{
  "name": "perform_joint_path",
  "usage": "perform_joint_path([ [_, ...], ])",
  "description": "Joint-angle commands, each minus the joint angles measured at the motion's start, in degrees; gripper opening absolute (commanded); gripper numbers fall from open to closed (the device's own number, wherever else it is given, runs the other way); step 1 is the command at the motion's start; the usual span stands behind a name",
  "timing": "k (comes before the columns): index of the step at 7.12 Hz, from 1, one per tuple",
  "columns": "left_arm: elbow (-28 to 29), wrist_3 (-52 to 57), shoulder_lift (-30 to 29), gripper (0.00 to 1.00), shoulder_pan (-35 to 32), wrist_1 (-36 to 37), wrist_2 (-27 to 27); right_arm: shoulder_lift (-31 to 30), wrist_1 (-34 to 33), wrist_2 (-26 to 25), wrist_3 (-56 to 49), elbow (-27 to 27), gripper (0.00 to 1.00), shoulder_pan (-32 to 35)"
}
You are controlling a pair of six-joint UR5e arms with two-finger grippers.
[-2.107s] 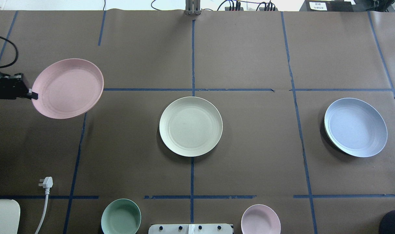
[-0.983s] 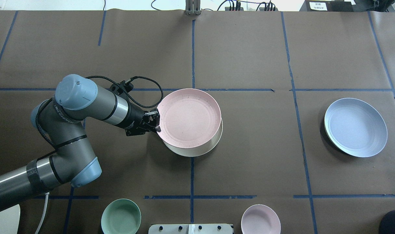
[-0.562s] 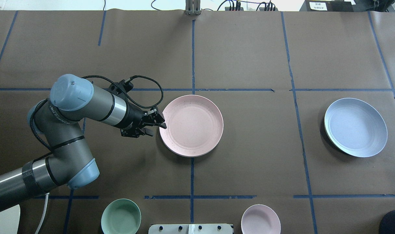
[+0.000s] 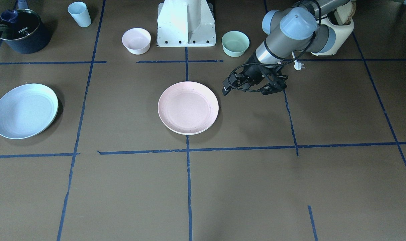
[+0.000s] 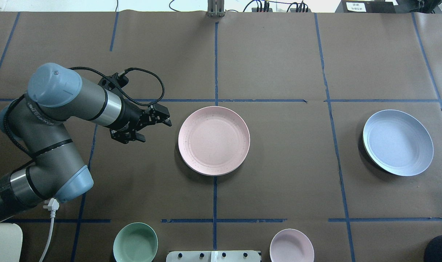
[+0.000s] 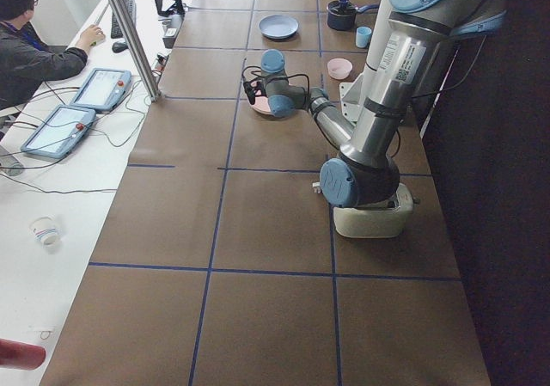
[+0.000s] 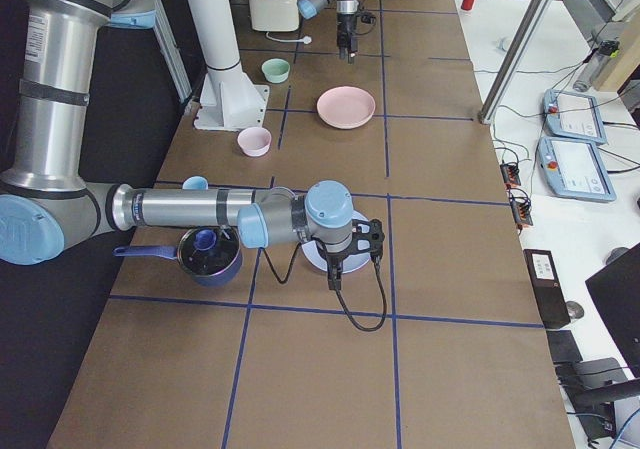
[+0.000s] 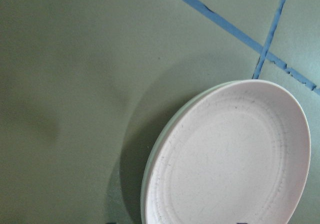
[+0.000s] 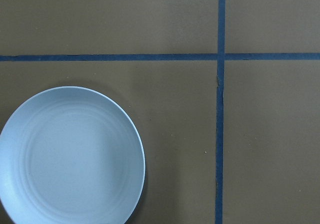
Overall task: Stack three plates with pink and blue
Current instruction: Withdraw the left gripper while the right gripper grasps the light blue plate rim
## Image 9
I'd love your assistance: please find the blue plate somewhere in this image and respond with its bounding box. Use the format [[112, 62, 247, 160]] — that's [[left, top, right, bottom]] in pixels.
[[0, 86, 146, 224]]

